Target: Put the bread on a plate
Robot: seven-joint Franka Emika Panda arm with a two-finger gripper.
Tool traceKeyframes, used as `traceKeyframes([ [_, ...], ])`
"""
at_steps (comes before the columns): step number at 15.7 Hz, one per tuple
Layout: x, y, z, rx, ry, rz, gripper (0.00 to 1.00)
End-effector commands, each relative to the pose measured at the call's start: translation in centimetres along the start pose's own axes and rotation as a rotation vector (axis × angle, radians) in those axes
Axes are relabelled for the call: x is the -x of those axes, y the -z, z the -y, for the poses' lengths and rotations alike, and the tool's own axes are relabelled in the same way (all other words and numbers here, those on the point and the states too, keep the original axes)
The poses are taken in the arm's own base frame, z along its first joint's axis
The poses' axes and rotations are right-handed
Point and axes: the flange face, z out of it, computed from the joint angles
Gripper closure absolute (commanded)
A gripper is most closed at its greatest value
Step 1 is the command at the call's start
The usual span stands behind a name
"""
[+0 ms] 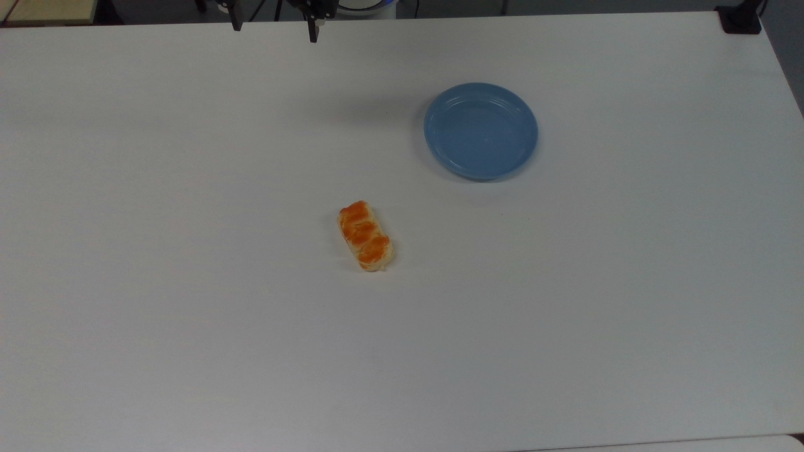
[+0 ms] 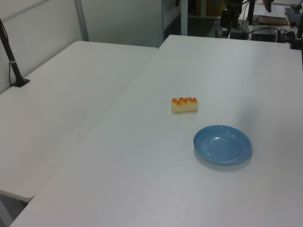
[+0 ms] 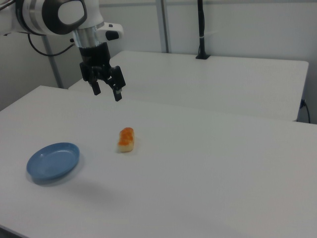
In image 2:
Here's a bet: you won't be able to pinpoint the blue plastic plate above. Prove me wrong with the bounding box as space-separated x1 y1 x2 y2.
193 125 252 166

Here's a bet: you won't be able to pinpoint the white metal shelf frame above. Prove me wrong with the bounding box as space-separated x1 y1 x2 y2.
161 0 190 49

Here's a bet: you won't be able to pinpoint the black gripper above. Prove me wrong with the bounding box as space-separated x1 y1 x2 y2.
221 0 244 30

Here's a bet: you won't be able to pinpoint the black camera stand pole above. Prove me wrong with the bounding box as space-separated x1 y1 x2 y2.
0 18 31 88

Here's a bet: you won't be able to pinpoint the black table clamp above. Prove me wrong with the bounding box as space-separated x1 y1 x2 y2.
289 20 303 50

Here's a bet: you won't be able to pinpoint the black monitor stand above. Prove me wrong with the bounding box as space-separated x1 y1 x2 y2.
247 0 257 25

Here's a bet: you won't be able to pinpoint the black electronics box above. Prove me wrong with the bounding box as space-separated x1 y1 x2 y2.
250 27 278 42

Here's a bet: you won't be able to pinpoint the bread roll with orange topping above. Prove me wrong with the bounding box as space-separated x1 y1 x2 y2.
171 96 198 114

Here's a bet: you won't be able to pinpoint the grey metal partition post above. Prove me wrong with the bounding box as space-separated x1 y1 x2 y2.
73 0 90 42

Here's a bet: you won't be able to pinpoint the brown wrist rest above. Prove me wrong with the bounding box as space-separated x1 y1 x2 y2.
257 15 288 26

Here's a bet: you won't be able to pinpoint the yellow binders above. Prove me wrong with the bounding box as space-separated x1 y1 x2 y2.
196 0 222 17

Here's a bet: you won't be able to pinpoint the black keyboard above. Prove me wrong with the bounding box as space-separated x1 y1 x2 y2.
285 7 303 25

